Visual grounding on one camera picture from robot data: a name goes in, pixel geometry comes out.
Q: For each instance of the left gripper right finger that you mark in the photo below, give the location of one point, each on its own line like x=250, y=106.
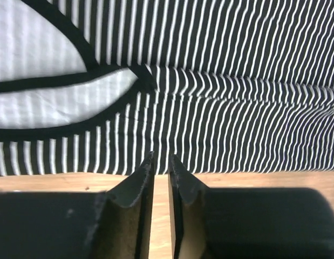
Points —
x=245, y=222

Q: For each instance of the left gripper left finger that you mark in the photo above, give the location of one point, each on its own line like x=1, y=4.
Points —
x=108, y=224

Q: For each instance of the black white striped tank top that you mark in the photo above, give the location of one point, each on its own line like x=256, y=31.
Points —
x=227, y=86

